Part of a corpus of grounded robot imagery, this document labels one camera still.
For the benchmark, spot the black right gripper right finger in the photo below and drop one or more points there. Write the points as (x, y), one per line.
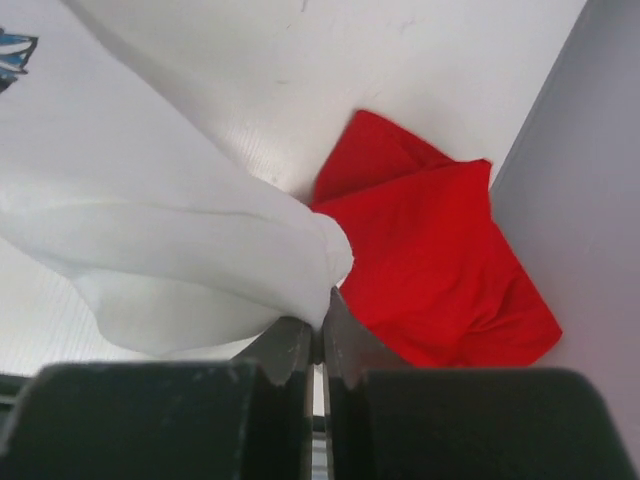
(386, 419)

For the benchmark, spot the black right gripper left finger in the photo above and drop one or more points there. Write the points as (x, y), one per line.
(245, 418)

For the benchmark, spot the white t-shirt with flower print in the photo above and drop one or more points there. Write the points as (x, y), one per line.
(170, 243)

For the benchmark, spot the red folded t-shirt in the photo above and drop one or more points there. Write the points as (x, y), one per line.
(433, 276)

